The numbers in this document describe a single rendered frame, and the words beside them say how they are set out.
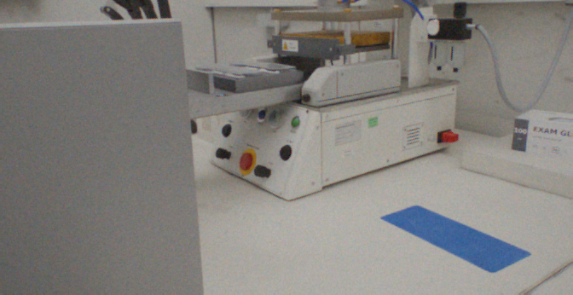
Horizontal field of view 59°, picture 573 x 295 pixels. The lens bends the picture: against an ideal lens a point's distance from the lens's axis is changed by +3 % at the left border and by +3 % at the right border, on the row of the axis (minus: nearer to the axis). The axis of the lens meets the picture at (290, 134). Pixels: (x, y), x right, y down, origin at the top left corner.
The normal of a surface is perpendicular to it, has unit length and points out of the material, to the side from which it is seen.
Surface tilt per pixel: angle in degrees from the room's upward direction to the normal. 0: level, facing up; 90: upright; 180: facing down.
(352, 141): 90
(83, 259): 90
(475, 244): 0
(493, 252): 0
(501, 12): 90
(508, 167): 90
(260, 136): 65
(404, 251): 0
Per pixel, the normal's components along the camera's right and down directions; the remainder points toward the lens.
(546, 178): -0.79, 0.18
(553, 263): -0.03, -0.96
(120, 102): 0.56, 0.21
